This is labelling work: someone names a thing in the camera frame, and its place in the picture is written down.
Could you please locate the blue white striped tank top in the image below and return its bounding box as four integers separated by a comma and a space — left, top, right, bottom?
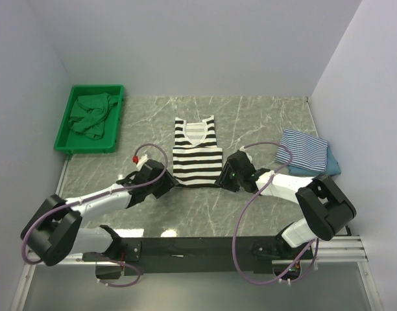
275, 129, 329, 172

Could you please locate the aluminium frame rail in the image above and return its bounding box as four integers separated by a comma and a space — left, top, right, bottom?
10, 235, 384, 310

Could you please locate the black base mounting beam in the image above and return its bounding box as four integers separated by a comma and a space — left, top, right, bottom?
109, 236, 313, 275

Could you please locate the black white striped tank top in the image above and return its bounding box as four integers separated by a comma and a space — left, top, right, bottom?
172, 115, 223, 189

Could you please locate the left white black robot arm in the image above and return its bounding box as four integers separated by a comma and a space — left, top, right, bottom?
20, 159, 178, 266

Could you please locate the green tank top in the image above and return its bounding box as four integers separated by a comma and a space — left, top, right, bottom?
68, 93, 119, 140

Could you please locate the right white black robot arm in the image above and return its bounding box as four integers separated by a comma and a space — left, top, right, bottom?
215, 151, 357, 259

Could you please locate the green plastic tray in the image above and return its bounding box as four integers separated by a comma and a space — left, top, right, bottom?
54, 85, 125, 154

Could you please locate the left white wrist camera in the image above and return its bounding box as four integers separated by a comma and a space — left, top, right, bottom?
132, 154, 150, 170

